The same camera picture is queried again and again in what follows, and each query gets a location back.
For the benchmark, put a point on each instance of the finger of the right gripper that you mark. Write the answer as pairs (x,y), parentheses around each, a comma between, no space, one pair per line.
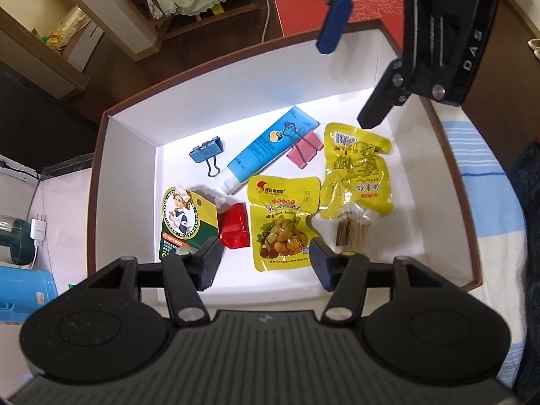
(334,25)
(390,91)

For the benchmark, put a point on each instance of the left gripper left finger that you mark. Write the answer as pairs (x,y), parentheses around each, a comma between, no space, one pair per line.
(188,275)

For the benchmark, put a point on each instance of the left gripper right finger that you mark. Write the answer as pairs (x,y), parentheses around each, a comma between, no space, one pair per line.
(344,275)

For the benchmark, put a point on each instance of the green lip salve card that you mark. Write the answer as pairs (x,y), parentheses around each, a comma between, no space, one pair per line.
(188,222)

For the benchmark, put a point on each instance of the red snack packet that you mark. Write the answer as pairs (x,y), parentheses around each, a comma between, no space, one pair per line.
(234,227)

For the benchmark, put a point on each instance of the yellow foil snack pouch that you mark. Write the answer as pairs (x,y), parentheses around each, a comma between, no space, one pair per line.
(355,172)

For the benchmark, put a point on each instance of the yellow chestnut snack pouch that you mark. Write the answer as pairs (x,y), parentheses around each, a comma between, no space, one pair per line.
(280,210)

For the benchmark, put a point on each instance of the blue cream tube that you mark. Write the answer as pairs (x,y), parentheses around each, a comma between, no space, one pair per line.
(279,137)

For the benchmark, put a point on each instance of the pink binder clip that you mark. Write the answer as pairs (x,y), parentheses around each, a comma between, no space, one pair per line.
(305,150)

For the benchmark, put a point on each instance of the blue binder clip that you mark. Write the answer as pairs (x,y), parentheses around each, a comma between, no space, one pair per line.
(207,153)

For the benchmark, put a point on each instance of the red Motul board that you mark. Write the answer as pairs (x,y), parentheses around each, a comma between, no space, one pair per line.
(302,20)

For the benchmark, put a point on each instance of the white charger plug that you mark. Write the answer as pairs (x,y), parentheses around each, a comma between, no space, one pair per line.
(38,229)

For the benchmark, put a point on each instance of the plaid tablecloth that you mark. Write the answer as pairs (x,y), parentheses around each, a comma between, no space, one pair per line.
(500,227)

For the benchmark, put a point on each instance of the blue thermos flask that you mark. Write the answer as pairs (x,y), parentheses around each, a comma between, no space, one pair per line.
(24,291)

